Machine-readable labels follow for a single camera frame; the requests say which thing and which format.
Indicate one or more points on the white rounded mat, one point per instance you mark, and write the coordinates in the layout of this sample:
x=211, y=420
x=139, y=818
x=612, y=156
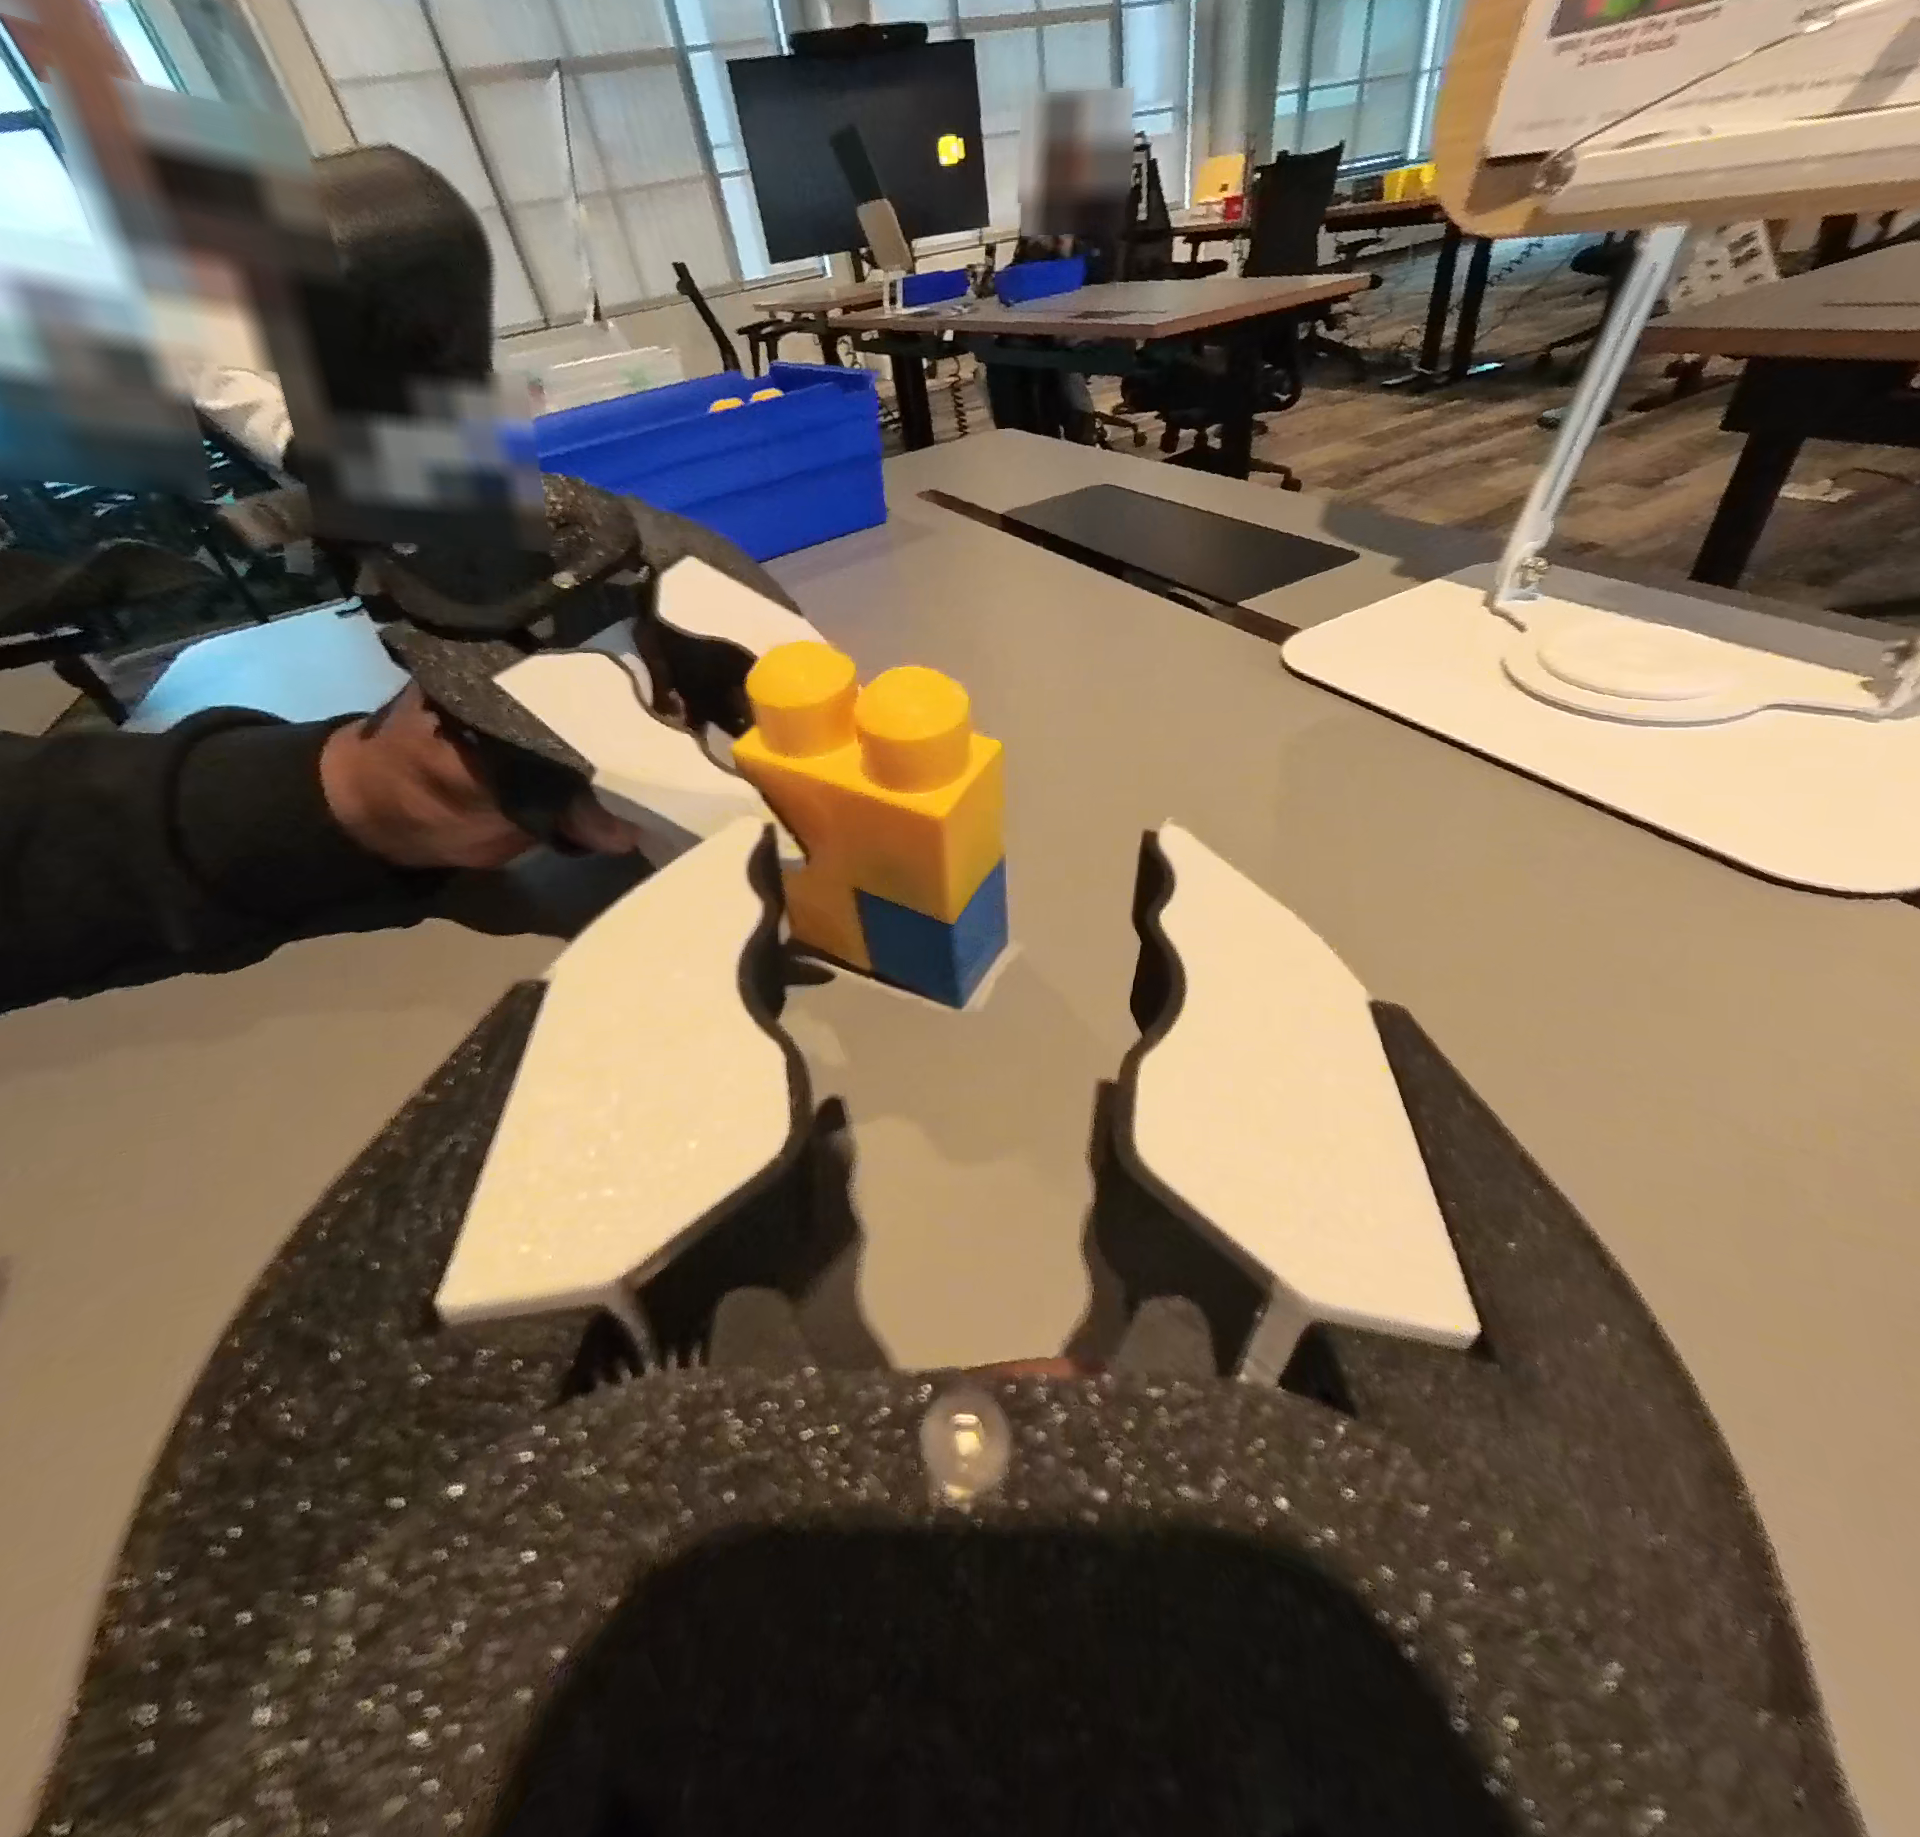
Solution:
x=1650, y=766

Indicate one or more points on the white metal sign stand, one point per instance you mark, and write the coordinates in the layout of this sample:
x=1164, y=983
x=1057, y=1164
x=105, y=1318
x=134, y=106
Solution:
x=1591, y=398

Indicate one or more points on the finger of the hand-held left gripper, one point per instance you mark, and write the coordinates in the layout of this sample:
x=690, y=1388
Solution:
x=736, y=610
x=631, y=751

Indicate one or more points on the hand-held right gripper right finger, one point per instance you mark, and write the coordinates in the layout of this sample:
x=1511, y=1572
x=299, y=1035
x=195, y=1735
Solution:
x=1290, y=1117

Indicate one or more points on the blue plastic bin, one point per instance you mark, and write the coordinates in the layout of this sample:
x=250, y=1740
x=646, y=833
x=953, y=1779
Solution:
x=736, y=472

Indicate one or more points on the grey device on stand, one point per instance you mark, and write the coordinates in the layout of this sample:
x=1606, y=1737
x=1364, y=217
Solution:
x=874, y=226

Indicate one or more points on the instruction sheet board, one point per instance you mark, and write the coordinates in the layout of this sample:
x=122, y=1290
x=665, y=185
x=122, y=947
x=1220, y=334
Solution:
x=1695, y=67

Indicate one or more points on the black webcam bar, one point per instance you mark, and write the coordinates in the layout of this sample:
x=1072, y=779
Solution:
x=863, y=38

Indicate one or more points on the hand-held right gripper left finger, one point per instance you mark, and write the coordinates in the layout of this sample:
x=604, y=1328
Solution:
x=616, y=1117

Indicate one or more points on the clear plastic container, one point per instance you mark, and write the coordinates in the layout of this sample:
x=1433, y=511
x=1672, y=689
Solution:
x=601, y=368

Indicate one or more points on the small blue bin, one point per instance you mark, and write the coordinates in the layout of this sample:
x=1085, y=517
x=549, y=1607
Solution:
x=932, y=291
x=1037, y=279

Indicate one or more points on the brown wooden table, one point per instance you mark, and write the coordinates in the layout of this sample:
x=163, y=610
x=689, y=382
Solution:
x=1171, y=306

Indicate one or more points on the blue mega block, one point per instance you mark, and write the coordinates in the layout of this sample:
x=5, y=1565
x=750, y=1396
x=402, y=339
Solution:
x=938, y=947

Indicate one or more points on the person's left hand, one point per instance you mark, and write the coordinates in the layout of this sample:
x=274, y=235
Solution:
x=421, y=802

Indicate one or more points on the black wall monitor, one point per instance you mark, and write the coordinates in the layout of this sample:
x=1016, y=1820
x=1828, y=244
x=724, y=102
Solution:
x=796, y=143

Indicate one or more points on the black office chair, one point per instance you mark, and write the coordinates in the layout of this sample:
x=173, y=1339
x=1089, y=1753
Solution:
x=1298, y=212

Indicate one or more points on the dark wooden table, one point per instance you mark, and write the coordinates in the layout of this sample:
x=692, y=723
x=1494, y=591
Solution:
x=1801, y=322

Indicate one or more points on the black desk mat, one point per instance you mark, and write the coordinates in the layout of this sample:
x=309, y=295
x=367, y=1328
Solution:
x=1186, y=542

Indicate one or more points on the person's left forearm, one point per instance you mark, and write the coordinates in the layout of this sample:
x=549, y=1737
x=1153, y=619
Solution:
x=151, y=863

